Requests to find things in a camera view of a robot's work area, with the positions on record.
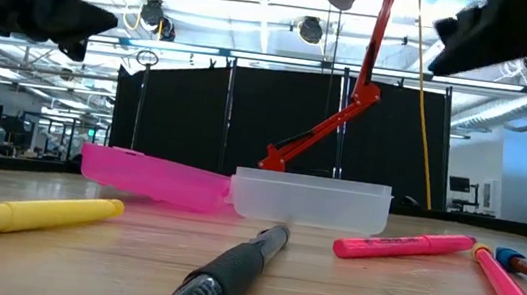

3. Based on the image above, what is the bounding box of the red desk lamp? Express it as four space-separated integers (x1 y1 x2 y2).
258 0 399 184

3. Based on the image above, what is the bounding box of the yellow highlighter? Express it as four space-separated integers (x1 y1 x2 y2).
0 184 126 263

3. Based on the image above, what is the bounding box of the thin stand with ring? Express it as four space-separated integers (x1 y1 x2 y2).
123 47 160 164

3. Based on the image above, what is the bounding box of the yellow hanging cable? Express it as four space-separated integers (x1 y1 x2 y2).
390 0 458 210

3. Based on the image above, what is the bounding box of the background robot workstation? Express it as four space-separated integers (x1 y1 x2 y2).
15 109 113 167

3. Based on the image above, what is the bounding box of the black partition screen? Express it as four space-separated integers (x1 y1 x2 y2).
104 44 459 214

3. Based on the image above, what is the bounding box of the black ceiling-hung device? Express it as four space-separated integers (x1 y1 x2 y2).
158 14 179 42

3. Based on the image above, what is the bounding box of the clear pencil box base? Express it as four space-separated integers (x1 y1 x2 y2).
226 165 395 238

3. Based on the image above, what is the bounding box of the black gel pen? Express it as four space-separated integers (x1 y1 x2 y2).
160 210 293 295

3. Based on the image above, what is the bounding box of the pink pencil box lid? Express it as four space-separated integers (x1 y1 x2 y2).
75 141 238 217

